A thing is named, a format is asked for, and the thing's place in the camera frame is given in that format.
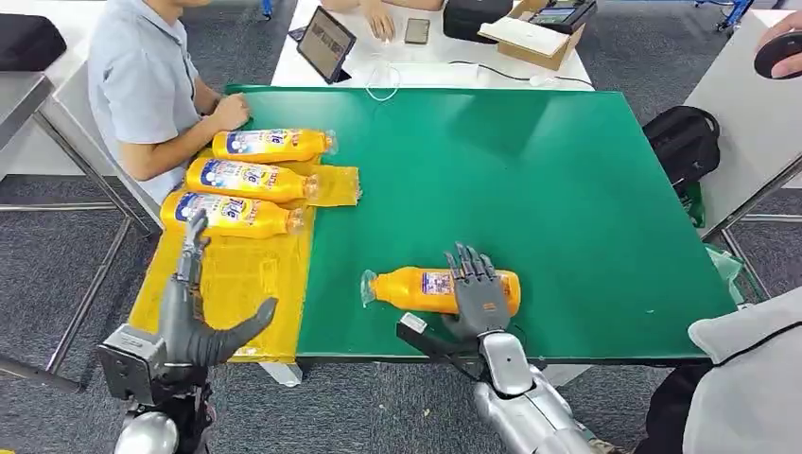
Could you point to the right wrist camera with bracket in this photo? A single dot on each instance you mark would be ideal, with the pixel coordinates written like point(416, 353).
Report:
point(432, 348)

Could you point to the black backpack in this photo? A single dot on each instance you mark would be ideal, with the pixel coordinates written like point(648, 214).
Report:
point(683, 147)

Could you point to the black case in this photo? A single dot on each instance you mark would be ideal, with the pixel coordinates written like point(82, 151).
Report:
point(473, 19)

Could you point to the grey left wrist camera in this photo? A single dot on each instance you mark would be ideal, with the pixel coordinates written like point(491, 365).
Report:
point(128, 363)

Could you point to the grey side table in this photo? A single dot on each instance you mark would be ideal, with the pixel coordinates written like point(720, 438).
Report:
point(745, 131)

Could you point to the person across white table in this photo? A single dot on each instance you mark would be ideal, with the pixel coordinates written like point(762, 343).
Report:
point(379, 22)

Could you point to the black payment terminal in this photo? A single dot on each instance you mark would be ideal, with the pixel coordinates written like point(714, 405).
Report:
point(561, 14)

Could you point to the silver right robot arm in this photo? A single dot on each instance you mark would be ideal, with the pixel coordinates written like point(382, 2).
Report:
point(532, 407)

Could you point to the black smartphone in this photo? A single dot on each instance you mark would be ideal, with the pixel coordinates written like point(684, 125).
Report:
point(417, 30)

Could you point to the person's hand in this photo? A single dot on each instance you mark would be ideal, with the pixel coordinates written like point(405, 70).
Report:
point(783, 25)

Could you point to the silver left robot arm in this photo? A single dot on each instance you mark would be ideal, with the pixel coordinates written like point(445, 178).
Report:
point(147, 435)

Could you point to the orange drink bottle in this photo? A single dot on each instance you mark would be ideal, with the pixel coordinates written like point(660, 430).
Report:
point(407, 291)
point(250, 182)
point(238, 219)
point(269, 145)

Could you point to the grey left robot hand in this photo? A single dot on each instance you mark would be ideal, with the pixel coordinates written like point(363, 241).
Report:
point(182, 326)

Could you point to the yellow sheet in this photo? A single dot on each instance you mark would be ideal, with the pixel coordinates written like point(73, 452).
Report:
point(250, 294)

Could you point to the black tablet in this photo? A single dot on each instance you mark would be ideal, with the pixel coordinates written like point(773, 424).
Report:
point(326, 44)

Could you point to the blue metal frame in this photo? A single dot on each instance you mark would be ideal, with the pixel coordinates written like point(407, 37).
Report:
point(730, 12)

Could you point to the steel frame table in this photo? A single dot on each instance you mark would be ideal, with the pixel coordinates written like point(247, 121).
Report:
point(25, 100)

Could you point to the seated person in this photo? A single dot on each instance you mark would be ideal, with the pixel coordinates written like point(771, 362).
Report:
point(138, 81)

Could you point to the black round object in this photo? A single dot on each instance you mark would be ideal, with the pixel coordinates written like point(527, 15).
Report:
point(774, 56)

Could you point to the green table mat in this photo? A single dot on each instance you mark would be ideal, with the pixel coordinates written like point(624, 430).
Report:
point(501, 188)

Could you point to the black bag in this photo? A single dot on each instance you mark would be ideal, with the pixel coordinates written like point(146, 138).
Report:
point(28, 41)

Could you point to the cardboard box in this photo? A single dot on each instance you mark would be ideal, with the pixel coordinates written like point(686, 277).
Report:
point(532, 44)

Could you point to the person in pale top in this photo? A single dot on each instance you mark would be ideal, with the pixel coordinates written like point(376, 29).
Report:
point(745, 382)

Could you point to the white table leg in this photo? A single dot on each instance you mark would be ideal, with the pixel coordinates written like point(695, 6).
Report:
point(282, 374)

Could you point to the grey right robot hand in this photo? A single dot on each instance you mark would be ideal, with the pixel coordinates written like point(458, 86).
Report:
point(479, 304)

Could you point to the pale green plastic bag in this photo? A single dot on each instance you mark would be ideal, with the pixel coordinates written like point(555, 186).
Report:
point(723, 266)

